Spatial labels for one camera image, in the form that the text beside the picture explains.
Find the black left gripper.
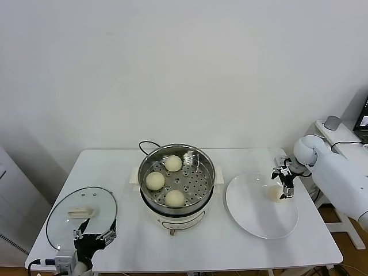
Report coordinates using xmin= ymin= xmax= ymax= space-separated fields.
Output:
xmin=72 ymin=217 xmax=118 ymax=264

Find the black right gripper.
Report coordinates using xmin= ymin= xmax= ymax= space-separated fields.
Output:
xmin=270 ymin=165 xmax=297 ymax=201

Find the white steamed baozi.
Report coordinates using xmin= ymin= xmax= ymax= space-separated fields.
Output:
xmin=164 ymin=189 xmax=186 ymax=209
xmin=145 ymin=171 xmax=166 ymax=191
xmin=266 ymin=185 xmax=288 ymax=204
xmin=164 ymin=155 xmax=183 ymax=173

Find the round glass pot lid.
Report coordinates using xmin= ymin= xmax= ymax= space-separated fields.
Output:
xmin=45 ymin=186 xmax=118 ymax=253

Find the perforated steel steamer basket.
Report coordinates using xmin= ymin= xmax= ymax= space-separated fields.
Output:
xmin=137 ymin=143 xmax=216 ymax=210

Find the large white plate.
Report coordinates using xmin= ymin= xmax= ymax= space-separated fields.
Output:
xmin=225 ymin=172 xmax=300 ymax=240

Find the grey cylindrical speaker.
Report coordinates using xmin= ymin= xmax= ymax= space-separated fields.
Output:
xmin=324 ymin=116 xmax=340 ymax=132

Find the white side desk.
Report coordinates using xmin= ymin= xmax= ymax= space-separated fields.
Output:
xmin=315 ymin=119 xmax=368 ymax=251

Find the cream electric cooking pot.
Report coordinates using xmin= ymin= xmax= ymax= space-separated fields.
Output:
xmin=131 ymin=166 xmax=224 ymax=236

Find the white cabinet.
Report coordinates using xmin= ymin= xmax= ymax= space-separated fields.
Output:
xmin=0 ymin=145 xmax=54 ymax=259

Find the black laptop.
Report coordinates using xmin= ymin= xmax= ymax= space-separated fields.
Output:
xmin=352 ymin=94 xmax=368 ymax=144

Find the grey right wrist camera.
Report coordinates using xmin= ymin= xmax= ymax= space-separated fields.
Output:
xmin=274 ymin=156 xmax=293 ymax=168

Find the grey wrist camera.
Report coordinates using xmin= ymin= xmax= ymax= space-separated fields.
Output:
xmin=54 ymin=249 xmax=78 ymax=273
xmin=274 ymin=156 xmax=293 ymax=168

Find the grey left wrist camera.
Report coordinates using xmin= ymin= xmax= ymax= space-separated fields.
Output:
xmin=54 ymin=249 xmax=78 ymax=273

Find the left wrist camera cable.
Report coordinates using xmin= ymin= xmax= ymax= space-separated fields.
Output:
xmin=27 ymin=258 xmax=57 ymax=271

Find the black pot power cord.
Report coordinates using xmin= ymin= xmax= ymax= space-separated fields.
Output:
xmin=139 ymin=140 xmax=162 ymax=158

